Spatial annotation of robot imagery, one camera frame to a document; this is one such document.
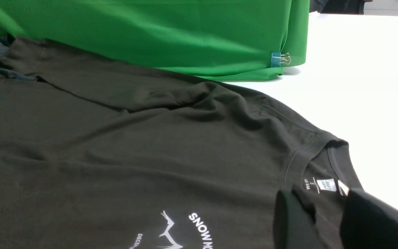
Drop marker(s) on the blue binder clip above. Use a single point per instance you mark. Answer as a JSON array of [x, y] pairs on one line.
[[278, 60]]

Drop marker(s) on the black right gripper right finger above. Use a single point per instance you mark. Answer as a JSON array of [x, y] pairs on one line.
[[368, 223]]

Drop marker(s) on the dark gray long-sleeve top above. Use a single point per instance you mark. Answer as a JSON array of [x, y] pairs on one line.
[[102, 154]]

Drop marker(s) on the green backdrop cloth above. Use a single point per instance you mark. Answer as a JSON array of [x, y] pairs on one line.
[[225, 40]]

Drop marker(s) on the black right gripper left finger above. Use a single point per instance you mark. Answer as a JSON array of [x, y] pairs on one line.
[[294, 222]]

